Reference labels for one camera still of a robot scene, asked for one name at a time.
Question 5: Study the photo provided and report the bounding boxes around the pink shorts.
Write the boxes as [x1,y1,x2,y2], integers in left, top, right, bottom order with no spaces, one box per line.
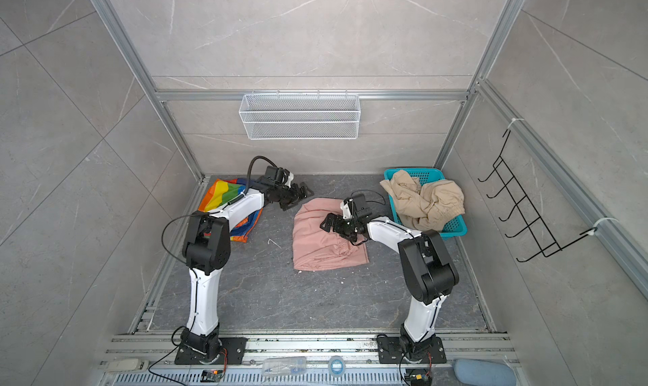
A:
[292,198,369,271]

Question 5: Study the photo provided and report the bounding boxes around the rainbow striped shorts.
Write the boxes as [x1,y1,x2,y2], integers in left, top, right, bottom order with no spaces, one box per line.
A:
[198,178,263,242]

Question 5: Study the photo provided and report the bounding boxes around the beige shorts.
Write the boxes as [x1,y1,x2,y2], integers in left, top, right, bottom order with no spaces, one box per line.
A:
[380,170,465,232]

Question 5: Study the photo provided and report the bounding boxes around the teal plastic laundry basket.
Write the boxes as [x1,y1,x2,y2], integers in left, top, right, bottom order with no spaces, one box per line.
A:
[383,168,467,237]

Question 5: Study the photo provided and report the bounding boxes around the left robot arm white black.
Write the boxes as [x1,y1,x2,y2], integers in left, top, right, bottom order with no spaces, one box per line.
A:
[175,156,313,365]

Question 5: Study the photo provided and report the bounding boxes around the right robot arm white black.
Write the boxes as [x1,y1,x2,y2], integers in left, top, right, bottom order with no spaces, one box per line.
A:
[320,195,459,364]

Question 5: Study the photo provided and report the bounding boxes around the clear tape roll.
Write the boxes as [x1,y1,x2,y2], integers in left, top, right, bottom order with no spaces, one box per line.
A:
[327,356,346,378]

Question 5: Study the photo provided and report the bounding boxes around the clear plastic bottle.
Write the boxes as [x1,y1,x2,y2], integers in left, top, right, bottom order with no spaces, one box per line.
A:
[262,357,307,378]

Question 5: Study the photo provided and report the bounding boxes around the small circuit board right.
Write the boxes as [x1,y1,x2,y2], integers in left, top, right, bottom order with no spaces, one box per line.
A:
[403,369,433,386]

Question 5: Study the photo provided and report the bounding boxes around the small circuit board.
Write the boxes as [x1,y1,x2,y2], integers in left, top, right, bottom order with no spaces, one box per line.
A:
[403,369,433,386]
[200,369,225,383]

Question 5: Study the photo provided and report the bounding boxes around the blue grey cloth bundle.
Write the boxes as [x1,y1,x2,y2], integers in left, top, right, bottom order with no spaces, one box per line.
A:
[453,359,517,386]

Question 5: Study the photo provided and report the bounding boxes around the small circuit board left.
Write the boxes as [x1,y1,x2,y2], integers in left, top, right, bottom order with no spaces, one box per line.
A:
[200,369,225,383]

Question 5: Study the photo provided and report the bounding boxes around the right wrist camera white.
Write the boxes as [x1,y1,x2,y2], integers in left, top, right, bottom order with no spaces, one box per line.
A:
[340,199,354,221]

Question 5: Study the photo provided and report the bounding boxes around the white wire mesh wall basket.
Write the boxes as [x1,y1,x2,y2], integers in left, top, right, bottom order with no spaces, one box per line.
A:
[239,93,361,140]

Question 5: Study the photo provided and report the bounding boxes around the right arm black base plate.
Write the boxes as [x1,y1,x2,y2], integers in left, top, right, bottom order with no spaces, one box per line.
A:
[376,334,447,365]

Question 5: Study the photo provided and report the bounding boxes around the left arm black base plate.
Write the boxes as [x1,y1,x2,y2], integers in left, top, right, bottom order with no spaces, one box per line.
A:
[174,337,248,365]

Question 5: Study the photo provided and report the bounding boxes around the black wire hook rack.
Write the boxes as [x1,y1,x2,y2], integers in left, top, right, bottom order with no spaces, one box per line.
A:
[477,129,618,264]

